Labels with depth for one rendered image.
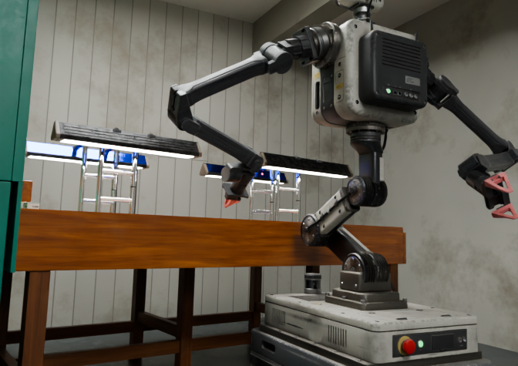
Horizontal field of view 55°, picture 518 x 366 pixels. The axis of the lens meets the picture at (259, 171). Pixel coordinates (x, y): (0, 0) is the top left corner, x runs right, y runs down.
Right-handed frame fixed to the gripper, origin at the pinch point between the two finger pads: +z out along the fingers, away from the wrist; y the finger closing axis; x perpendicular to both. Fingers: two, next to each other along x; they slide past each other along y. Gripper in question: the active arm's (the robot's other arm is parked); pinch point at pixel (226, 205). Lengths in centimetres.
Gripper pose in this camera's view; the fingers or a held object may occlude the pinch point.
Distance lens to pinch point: 199.8
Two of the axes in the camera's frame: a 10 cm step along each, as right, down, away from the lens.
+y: -8.0, -1.2, -5.8
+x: 3.5, 7.0, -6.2
